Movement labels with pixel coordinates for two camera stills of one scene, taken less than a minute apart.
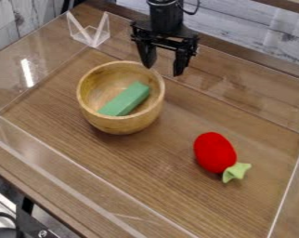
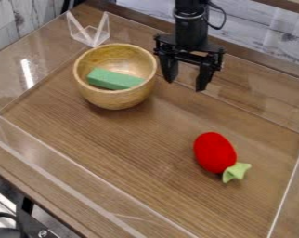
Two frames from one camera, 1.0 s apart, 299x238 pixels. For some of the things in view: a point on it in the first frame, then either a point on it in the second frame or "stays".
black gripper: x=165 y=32 -> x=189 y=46
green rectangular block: x=128 y=99 -> x=113 y=80
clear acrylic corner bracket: x=89 y=35 stays
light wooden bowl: x=101 y=83 -> x=124 y=58
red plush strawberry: x=214 y=154 stays
